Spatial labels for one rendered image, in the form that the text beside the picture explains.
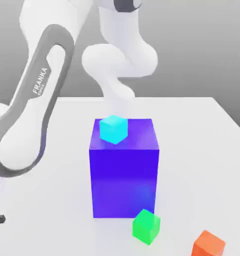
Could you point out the large blue box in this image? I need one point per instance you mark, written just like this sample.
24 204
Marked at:
123 180

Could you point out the small green cube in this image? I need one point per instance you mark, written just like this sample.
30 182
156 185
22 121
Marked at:
145 227

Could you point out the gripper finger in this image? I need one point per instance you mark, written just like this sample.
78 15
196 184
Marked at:
0 219

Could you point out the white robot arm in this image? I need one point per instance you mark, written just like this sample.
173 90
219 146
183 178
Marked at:
119 60

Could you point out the small cyan cube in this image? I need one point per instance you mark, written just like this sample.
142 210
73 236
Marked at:
112 130

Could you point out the small orange cube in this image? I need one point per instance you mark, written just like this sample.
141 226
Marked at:
208 245

